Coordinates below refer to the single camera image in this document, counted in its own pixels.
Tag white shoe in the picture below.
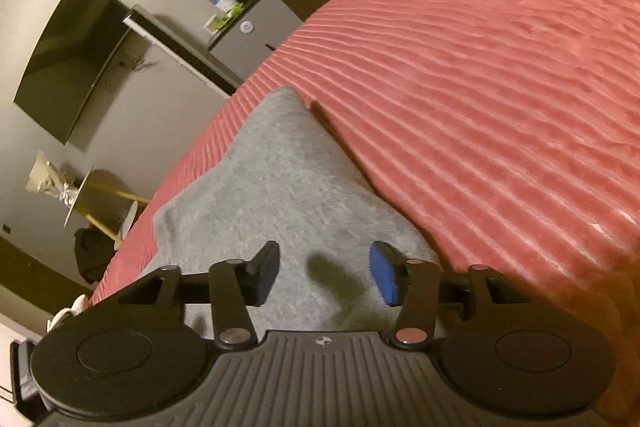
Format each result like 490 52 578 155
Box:
49 294 92 333

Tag black bag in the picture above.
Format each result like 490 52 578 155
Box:
74 227 119 286

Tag white table ornament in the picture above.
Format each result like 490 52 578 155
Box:
27 149 76 208

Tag black wall television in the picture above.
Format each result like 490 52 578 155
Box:
12 0 132 146

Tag round white side table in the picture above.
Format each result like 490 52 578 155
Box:
63 167 151 244

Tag grey pants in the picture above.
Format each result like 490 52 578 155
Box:
152 87 444 349

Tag grey mini fridge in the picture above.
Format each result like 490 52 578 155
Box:
207 0 304 82

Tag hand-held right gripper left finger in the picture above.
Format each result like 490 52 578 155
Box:
117 240 280 351

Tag green packet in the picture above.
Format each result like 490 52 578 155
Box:
219 2 247 22

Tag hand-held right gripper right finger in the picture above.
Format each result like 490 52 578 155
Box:
369 241 523 351

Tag red ribbed blanket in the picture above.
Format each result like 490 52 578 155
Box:
87 0 640 308

